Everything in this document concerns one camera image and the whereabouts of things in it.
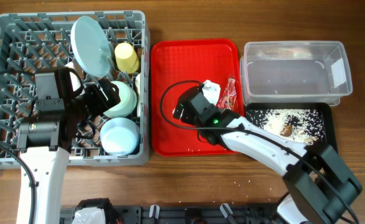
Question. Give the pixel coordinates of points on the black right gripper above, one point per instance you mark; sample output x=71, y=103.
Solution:
x=185, y=118

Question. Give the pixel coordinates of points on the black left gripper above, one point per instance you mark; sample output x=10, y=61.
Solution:
x=101, y=104

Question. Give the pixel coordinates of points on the white plastic fork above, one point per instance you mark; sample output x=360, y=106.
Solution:
x=138, y=94

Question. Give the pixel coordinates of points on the red snack wrapper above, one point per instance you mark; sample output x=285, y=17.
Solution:
x=229, y=96

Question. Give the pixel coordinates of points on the light blue food bowl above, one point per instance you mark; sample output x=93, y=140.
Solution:
x=119, y=136

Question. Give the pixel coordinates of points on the yellow plastic cup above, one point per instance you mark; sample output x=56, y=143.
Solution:
x=126, y=58

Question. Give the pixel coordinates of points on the light blue plate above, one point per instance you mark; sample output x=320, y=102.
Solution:
x=90, y=46

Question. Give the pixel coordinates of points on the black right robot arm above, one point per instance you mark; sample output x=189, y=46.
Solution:
x=321, y=187

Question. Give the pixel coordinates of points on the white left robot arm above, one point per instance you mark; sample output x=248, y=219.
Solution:
x=45, y=138

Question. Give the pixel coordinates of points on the grey dishwasher rack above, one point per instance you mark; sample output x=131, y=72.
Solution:
x=33, y=41

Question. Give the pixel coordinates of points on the red plastic tray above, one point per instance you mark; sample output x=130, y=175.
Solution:
x=175, y=66

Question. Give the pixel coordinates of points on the clear plastic bin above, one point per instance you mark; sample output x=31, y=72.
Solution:
x=303, y=71

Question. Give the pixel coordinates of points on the spilled rice and scraps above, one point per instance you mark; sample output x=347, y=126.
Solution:
x=298, y=125

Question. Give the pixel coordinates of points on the black tray bin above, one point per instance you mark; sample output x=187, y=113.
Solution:
x=323, y=108

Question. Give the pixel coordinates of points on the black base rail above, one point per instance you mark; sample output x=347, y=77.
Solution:
x=250, y=213

